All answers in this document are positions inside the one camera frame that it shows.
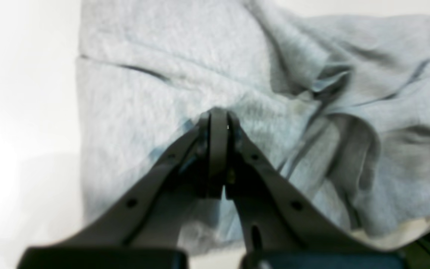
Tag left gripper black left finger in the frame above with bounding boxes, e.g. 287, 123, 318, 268
18, 108, 221, 269

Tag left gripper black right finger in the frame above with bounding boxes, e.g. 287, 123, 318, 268
225, 112, 408, 269

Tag grey T-shirt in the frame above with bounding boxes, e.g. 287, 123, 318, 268
76, 0, 430, 240

